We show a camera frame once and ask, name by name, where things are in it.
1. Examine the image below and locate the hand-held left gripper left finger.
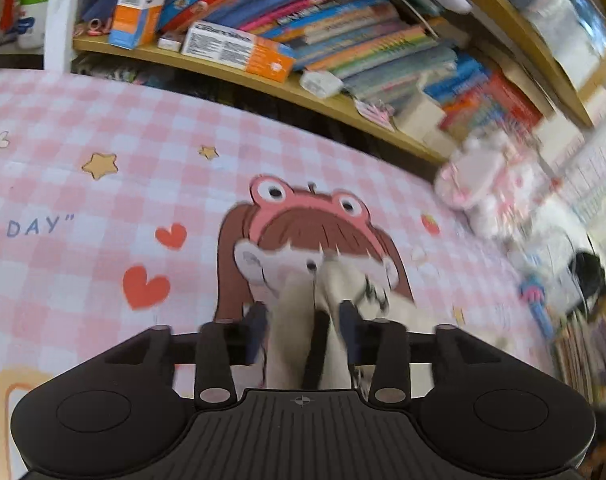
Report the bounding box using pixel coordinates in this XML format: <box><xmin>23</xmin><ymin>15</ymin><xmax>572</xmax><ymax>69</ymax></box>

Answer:
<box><xmin>103</xmin><ymin>302</ymin><xmax>270</xmax><ymax>408</ymax></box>

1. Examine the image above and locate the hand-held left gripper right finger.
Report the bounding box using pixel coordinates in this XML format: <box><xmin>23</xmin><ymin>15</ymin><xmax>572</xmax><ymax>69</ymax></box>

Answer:
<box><xmin>339</xmin><ymin>301</ymin><xmax>506</xmax><ymax>405</ymax></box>

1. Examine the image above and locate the beige t-shirt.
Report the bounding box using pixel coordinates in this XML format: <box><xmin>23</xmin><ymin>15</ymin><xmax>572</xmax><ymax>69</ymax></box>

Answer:
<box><xmin>263</xmin><ymin>255</ymin><xmax>419</xmax><ymax>391</ymax></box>

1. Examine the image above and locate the pink blue toy hand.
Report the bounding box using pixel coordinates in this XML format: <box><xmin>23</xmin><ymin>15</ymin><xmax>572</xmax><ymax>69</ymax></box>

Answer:
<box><xmin>518</xmin><ymin>275</ymin><xmax>556</xmax><ymax>341</ymax></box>

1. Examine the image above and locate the stack of workbooks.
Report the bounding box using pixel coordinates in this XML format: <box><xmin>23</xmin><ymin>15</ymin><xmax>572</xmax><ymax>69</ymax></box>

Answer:
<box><xmin>553</xmin><ymin>305</ymin><xmax>606</xmax><ymax>406</ymax></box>

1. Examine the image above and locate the pink white plush bunny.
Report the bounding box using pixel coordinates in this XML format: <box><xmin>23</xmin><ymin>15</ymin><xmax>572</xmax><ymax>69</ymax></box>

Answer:
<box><xmin>433</xmin><ymin>130</ymin><xmax>554</xmax><ymax>241</ymax></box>

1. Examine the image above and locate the cream pen holder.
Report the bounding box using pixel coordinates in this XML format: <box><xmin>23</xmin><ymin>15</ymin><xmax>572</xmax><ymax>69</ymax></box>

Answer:
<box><xmin>398</xmin><ymin>95</ymin><xmax>444</xmax><ymax>143</ymax></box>

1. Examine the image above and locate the pink checkered printed desk mat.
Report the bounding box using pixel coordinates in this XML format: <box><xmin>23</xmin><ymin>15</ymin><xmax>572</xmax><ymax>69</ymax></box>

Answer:
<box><xmin>0</xmin><ymin>67</ymin><xmax>591</xmax><ymax>480</ymax></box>

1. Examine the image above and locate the wooden bookshelf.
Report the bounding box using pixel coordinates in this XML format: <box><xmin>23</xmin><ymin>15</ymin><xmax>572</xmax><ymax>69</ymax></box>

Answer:
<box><xmin>43</xmin><ymin>0</ymin><xmax>606</xmax><ymax>166</ymax></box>

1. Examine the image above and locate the flat orange white box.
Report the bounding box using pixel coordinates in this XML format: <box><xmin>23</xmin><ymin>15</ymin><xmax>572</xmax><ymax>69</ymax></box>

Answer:
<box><xmin>180</xmin><ymin>20</ymin><xmax>296</xmax><ymax>84</ymax></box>

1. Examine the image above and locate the row of colourful books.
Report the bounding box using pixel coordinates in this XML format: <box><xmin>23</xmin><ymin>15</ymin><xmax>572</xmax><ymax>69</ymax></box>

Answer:
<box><xmin>158</xmin><ymin>0</ymin><xmax>544</xmax><ymax>141</ymax></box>

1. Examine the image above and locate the tall blue orange white box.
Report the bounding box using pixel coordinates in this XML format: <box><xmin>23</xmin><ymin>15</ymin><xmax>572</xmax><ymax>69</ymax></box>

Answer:
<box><xmin>108</xmin><ymin>0</ymin><xmax>179</xmax><ymax>51</ymax></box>

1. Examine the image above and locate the white plastic bottle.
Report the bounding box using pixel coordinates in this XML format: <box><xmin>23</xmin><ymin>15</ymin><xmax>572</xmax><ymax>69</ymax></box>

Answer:
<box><xmin>18</xmin><ymin>0</ymin><xmax>51</xmax><ymax>51</ymax></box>

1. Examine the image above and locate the alphabet wall poster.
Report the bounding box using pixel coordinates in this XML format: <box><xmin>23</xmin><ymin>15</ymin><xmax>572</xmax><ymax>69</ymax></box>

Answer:
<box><xmin>558</xmin><ymin>125</ymin><xmax>606</xmax><ymax>231</ymax></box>

